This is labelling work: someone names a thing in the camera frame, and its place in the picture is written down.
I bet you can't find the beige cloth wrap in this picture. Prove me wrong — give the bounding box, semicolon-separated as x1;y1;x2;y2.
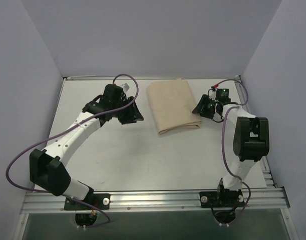
146;78;201;135

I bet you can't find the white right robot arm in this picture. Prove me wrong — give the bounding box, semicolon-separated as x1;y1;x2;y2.
192;94;269;207

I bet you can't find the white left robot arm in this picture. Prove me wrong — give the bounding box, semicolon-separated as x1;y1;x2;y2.
29;83;144;210

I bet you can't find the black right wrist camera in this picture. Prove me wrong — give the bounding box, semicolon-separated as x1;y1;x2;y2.
215;88;231;104

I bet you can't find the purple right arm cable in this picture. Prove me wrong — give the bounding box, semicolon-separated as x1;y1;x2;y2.
210;78;252;224

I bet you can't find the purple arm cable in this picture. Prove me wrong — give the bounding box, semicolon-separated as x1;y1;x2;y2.
210;78;252;224
6;73;140;228

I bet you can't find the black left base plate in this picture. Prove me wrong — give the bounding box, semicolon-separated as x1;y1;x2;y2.
64;193;111;211

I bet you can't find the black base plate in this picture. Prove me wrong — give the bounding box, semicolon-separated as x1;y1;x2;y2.
199;191;245;208
64;193;111;211

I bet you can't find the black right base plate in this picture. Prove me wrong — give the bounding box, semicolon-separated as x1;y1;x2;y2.
199;191;245;208

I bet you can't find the aluminium front rail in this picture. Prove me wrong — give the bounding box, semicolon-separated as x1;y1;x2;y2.
20;188;289;214

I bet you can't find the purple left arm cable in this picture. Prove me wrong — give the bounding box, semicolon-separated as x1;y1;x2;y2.
6;73;140;228

